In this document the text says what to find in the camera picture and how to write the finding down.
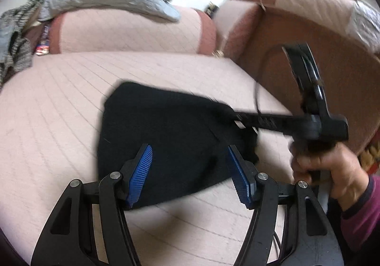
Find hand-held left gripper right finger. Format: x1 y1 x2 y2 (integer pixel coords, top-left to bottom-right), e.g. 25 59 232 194
227 145 345 266

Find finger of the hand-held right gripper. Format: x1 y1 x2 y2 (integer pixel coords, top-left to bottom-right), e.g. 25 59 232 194
234 113 309 136
282 43 330 118

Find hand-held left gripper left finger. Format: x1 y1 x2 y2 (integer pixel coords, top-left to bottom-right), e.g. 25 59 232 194
31 144 153 266

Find black pants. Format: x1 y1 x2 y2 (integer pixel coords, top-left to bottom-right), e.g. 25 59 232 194
96 82 260 210

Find person's right forearm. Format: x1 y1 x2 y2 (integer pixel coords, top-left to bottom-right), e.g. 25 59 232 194
338 174 380 251

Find person's right hand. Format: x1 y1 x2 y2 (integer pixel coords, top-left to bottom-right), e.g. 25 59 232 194
291 143 370 210

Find red-brown sofa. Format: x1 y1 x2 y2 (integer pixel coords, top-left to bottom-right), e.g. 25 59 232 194
0 0 380 266

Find yellow woven item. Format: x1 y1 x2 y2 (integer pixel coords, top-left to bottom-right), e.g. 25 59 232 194
361 141 380 174

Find silvery cloth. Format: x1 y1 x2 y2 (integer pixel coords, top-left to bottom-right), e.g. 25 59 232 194
347 0 380 54

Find pink quilted seat cover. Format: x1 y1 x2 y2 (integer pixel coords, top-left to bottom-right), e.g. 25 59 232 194
0 51 297 266

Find pink quilted armrest cover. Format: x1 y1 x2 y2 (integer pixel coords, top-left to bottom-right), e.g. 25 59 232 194
49 6 205 55

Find colourful snack packet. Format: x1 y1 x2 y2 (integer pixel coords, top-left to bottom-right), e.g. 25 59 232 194
35 25 51 56

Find black and white checked cloth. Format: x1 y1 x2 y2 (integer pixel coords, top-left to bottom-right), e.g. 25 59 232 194
0 0 46 91

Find grey-blue cloth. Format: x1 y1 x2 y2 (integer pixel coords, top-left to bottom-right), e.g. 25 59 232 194
0 27 21 61

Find black cable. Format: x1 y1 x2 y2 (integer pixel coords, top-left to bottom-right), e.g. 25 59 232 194
254 44 285 119
271 230 284 266

